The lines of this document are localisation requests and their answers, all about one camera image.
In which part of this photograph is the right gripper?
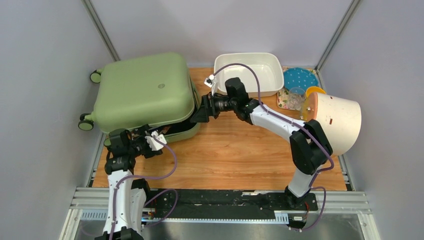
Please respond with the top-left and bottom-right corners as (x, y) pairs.
(190, 91), (237, 123)

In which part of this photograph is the green hard-shell suitcase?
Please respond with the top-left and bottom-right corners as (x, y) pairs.
(78, 52), (201, 143)

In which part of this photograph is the white plastic tub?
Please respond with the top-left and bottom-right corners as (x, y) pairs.
(214, 52), (284, 98)

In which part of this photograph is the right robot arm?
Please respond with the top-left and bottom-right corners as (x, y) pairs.
(190, 77), (333, 210)

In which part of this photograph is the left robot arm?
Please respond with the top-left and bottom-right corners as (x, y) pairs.
(97, 129), (155, 240)

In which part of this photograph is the floral placemat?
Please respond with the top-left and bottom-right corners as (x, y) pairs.
(276, 67), (318, 110)

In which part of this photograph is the clear drinking glass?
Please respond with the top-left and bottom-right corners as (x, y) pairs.
(287, 87), (306, 111)

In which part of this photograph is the blue dotted plate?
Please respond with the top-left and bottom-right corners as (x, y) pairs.
(283, 67), (319, 91)

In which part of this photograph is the transparent orange disc lid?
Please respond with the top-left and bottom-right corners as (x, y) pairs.
(300, 94), (316, 122)

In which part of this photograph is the yellow bowl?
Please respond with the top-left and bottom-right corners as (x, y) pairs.
(305, 86), (326, 98)

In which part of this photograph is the cream cylindrical container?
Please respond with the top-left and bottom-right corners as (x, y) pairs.
(311, 92), (362, 156)

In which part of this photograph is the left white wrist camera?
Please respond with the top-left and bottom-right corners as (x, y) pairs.
(144, 130), (167, 151)

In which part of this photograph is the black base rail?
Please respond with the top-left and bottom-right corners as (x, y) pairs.
(146, 189), (319, 220)

